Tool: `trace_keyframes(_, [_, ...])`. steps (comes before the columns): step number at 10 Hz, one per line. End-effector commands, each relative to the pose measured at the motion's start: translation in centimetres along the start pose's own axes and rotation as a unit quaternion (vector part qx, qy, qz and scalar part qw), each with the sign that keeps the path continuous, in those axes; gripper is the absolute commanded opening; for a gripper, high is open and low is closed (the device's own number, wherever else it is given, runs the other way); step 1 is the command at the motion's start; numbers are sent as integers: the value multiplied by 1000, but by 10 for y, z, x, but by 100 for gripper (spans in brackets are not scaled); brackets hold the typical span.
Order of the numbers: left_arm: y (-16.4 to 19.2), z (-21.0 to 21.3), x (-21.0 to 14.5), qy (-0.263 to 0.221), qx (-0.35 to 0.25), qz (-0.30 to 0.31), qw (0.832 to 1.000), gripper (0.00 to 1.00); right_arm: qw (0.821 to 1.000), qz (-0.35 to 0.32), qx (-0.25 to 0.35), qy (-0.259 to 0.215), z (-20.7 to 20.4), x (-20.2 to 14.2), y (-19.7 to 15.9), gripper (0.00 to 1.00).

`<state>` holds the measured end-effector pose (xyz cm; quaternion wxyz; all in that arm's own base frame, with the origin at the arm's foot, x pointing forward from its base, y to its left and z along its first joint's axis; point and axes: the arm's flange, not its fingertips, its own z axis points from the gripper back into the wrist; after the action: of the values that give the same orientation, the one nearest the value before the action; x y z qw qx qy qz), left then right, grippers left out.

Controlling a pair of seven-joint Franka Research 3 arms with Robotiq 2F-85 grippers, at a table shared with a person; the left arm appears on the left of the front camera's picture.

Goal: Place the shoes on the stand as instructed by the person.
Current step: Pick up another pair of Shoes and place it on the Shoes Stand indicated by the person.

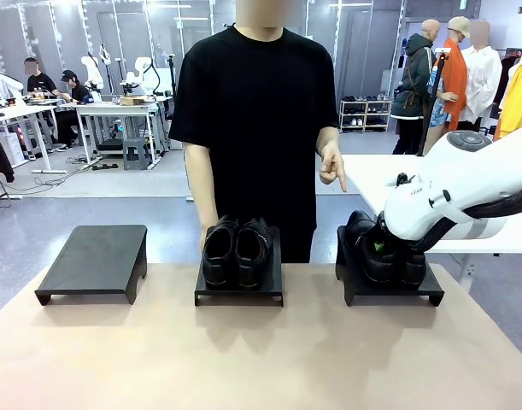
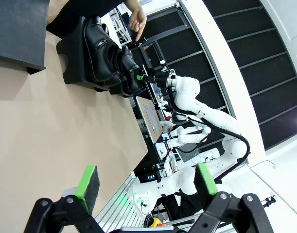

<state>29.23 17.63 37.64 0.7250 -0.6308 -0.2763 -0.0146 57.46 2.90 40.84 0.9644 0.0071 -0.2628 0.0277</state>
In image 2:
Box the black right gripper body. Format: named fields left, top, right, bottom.
left=148, top=71, right=169, bottom=88

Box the white shelf rack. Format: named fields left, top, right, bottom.
left=109, top=7, right=132, bottom=47

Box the wooden background table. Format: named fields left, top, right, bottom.
left=136, top=96, right=164, bottom=143

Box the black smooth leather dress shoe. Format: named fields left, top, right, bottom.
left=120, top=45, right=143, bottom=95

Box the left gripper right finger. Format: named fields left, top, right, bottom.
left=188, top=162, right=275, bottom=233

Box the black shoe stand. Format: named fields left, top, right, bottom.
left=56, top=16, right=149, bottom=98

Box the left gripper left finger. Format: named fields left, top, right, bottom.
left=23, top=165, right=105, bottom=233

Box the yellow emergency stop box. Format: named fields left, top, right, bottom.
left=144, top=216, right=164, bottom=229

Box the black control box with display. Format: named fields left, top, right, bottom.
left=142, top=169, right=161, bottom=182

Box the person's hand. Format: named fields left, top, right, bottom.
left=125, top=0, right=147, bottom=42

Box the person's black sleeved forearm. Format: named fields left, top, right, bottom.
left=46, top=0, right=130, bottom=39

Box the dark grey box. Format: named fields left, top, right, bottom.
left=0, top=0, right=50, bottom=75

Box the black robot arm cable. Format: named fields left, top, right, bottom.
left=167, top=87, right=251, bottom=185

